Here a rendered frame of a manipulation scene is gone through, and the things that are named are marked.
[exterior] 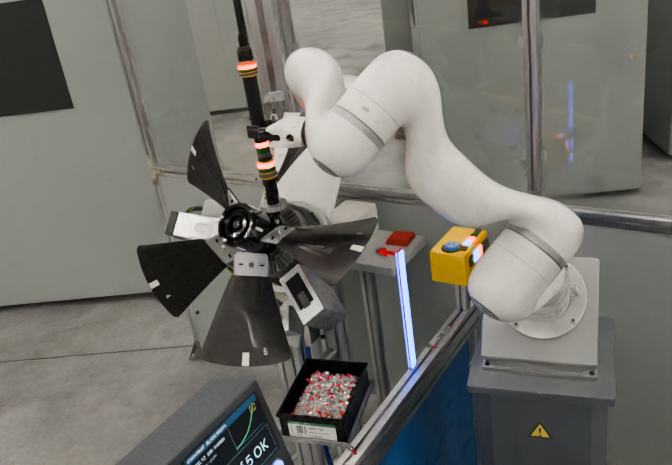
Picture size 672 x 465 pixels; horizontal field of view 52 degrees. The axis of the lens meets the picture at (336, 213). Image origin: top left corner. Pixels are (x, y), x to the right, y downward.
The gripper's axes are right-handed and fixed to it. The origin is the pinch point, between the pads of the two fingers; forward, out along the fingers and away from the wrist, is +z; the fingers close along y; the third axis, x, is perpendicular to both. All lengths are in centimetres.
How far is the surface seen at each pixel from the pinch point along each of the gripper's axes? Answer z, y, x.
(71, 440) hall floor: 137, -1, -147
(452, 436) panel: -37, 15, -95
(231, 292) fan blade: 7.1, -14.2, -39.0
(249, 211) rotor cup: 5.9, -3.0, -21.3
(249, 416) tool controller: -41, -62, -25
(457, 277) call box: -39, 21, -46
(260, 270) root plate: 4.4, -5.1, -37.1
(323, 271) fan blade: -19.5, -9.7, -30.6
